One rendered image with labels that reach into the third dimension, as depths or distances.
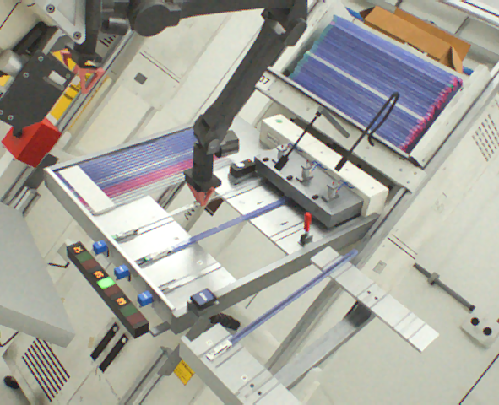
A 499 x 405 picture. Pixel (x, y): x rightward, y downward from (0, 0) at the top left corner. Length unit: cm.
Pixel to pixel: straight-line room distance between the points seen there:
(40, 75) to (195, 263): 63
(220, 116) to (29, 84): 50
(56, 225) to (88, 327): 113
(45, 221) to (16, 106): 182
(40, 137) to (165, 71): 93
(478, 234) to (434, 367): 68
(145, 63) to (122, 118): 186
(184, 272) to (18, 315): 46
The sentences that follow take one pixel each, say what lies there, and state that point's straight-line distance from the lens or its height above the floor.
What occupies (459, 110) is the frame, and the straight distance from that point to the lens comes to 197.
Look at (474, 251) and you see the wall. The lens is 339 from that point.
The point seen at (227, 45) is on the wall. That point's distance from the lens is 457.
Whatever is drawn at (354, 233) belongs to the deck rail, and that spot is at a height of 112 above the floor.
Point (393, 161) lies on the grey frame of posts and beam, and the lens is 197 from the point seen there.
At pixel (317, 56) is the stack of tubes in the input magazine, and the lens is 221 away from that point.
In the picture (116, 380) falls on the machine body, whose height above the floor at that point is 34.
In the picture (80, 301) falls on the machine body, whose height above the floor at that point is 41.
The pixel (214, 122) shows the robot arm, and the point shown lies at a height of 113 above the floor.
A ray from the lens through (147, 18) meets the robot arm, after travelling 132.
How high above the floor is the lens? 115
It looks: 4 degrees down
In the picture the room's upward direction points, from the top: 37 degrees clockwise
